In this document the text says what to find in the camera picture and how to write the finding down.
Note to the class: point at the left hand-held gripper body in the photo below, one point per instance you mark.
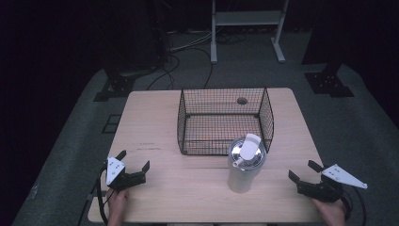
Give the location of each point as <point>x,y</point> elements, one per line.
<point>116,175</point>

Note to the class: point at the black metal stand base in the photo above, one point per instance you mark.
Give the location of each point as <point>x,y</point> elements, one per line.
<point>116,85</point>
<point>329,83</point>

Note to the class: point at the person's left hand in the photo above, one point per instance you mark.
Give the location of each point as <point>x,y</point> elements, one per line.
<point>116,204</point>

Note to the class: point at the black floor hatch frame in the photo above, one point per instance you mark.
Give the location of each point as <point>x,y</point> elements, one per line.
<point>111,124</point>

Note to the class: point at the steel tumbler with white lid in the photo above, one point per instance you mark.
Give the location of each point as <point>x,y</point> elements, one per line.
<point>243,175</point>

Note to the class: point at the person's right hand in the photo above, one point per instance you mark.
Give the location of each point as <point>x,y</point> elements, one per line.
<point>334,213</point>

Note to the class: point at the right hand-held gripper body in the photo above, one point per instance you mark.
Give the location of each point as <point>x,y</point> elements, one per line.
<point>326,190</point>

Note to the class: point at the white metal desk frame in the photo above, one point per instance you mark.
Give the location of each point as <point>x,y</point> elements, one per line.
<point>247,18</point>

